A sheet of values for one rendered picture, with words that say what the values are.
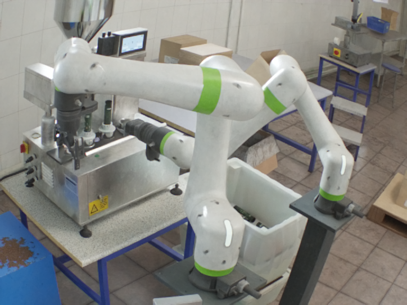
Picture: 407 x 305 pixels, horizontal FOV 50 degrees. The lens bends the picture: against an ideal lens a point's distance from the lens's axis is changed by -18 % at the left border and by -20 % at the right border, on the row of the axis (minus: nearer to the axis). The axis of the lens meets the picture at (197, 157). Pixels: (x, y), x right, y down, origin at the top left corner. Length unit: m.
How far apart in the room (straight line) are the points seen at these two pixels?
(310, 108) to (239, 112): 0.79
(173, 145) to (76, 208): 0.47
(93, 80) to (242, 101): 0.36
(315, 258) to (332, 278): 1.04
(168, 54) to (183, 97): 2.65
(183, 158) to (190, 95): 0.60
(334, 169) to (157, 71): 0.97
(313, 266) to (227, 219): 0.83
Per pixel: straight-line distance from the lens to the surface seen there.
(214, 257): 1.45
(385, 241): 3.71
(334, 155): 1.95
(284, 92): 1.77
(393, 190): 4.16
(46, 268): 2.17
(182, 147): 1.76
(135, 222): 2.11
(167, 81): 1.17
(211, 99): 1.20
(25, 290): 2.17
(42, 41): 3.53
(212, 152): 1.47
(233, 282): 1.50
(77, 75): 1.12
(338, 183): 1.96
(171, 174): 2.27
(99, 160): 1.97
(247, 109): 1.24
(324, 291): 3.06
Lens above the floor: 1.96
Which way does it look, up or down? 27 degrees down
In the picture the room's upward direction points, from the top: 7 degrees clockwise
